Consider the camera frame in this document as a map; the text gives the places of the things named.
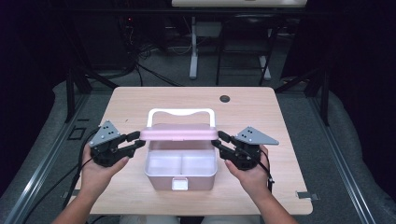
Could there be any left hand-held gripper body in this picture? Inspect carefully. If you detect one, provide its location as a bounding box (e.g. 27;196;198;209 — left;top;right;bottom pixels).
88;119;127;168

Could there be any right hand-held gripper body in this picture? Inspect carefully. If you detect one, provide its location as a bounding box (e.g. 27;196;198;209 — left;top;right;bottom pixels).
219;125;280;171

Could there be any white divided tray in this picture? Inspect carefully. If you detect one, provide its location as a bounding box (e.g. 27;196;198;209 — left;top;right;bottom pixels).
146;148;217;177

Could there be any pink storage box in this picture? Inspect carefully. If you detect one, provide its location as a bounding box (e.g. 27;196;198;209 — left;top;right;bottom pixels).
138;107;219;191

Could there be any person's right hand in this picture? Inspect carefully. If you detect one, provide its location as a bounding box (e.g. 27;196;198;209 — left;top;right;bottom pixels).
224;145;272;197

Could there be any person's left hand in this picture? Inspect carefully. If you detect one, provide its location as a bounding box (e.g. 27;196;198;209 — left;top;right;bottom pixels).
79;147;130;195

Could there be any black metal stand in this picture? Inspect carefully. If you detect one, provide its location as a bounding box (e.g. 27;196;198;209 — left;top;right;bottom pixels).
64;66;120;124
275;66;331;127

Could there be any tall white desk leg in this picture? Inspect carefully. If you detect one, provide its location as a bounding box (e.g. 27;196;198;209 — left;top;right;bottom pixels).
189;17;199;80

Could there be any black chair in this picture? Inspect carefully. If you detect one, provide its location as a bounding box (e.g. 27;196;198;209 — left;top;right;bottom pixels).
215;13;281;87

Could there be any white background desk top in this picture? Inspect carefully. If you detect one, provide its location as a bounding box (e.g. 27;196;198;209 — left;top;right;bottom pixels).
171;0;309;8

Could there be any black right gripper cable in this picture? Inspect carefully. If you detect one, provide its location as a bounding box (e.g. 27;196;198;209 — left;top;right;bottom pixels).
258;146;276;194

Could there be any black floor cable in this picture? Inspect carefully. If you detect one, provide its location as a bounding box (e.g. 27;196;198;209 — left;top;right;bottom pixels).
134;62;185;88

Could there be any aluminium rail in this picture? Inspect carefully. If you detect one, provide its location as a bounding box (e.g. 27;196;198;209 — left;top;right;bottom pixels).
3;92;88;224
307;92;377;224

